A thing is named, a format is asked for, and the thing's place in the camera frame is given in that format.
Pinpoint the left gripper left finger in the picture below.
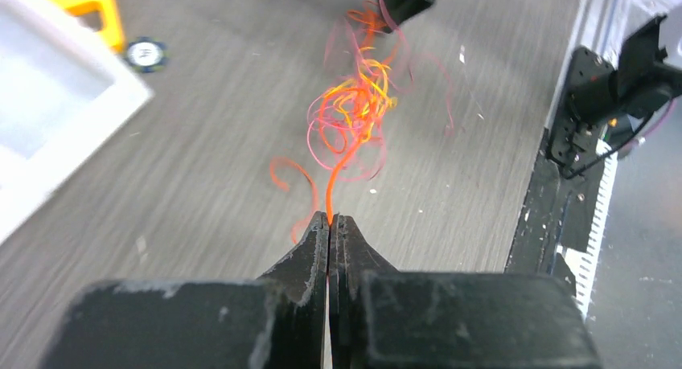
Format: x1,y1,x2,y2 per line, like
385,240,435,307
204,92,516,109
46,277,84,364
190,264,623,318
45,212,330,368

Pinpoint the orange red cable pile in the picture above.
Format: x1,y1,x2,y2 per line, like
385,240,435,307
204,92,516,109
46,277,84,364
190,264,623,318
306,0,459,184

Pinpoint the yellow triangular plastic frame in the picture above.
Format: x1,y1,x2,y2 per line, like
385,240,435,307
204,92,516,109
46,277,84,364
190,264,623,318
51,0,125,53

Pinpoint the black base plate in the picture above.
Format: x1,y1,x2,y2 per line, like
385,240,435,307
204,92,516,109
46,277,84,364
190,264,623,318
503,47,619,304

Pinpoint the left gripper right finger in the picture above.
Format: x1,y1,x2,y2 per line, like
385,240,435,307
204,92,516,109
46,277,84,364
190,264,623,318
329,215,600,368

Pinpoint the small round token near bin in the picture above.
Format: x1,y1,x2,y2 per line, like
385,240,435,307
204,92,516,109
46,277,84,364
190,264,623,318
123,37,168,73

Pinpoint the white three-compartment bin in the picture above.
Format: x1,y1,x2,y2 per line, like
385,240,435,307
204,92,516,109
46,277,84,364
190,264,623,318
1,0,154,239

